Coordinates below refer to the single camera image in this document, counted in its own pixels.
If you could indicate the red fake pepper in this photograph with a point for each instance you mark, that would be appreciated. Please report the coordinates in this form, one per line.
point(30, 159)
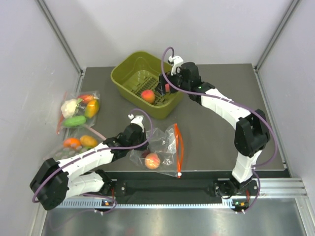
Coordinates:
point(86, 98)

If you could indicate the zip bag near left base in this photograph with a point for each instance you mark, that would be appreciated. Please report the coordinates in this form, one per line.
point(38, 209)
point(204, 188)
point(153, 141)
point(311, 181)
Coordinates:
point(60, 152)

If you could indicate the green fake cucumber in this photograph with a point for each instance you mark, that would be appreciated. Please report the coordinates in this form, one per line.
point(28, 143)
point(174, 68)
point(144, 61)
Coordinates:
point(74, 121)

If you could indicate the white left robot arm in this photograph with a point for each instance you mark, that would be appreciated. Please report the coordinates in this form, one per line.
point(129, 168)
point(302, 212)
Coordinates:
point(56, 181)

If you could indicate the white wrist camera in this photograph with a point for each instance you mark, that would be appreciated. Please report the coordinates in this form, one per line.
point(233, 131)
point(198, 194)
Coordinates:
point(138, 120)
point(176, 62)

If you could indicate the white fake cauliflower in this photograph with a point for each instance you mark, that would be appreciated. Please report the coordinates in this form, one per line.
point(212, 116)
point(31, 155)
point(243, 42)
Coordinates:
point(69, 108)

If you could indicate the orange fake tomato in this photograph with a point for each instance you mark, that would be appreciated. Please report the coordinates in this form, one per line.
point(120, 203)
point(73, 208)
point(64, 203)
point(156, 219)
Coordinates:
point(73, 143)

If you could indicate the zip bag with vegetables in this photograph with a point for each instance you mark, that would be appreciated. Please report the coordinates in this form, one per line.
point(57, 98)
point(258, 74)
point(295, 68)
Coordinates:
point(81, 109)

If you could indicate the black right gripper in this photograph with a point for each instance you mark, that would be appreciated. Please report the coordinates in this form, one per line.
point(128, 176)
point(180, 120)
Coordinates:
point(171, 78)

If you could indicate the grey slotted cable duct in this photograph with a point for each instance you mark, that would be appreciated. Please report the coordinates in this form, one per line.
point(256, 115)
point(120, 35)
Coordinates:
point(101, 203)

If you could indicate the pink fake peach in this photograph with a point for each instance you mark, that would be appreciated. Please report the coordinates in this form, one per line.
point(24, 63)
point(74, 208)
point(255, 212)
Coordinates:
point(167, 88)

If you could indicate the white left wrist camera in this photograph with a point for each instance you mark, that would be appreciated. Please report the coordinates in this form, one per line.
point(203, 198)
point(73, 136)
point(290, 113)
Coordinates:
point(138, 120)

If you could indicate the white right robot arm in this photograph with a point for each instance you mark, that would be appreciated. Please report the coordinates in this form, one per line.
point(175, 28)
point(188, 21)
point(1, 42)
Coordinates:
point(251, 131)

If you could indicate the small orange fake peach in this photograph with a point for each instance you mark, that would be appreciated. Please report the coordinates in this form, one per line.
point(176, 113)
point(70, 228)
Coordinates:
point(152, 161)

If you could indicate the clear zip bag orange seal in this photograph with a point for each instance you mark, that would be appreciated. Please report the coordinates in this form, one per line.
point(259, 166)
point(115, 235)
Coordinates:
point(168, 145)

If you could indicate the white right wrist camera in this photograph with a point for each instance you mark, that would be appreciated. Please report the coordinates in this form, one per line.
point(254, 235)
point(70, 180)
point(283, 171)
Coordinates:
point(176, 62)

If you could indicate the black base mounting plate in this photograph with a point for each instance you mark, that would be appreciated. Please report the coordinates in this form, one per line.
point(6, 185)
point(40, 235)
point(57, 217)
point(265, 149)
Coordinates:
point(177, 191)

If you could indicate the olive green plastic basket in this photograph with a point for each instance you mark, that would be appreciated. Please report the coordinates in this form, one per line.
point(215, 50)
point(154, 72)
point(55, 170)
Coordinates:
point(139, 72)

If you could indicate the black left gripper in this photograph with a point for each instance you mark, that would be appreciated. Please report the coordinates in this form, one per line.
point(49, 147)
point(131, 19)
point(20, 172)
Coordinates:
point(142, 147)

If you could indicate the orange green fake mango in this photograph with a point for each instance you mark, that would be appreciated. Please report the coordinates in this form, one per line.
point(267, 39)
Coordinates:
point(92, 108)

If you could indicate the yellow fake potato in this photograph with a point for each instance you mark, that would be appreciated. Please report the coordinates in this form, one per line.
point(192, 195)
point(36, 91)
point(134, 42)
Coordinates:
point(88, 141)

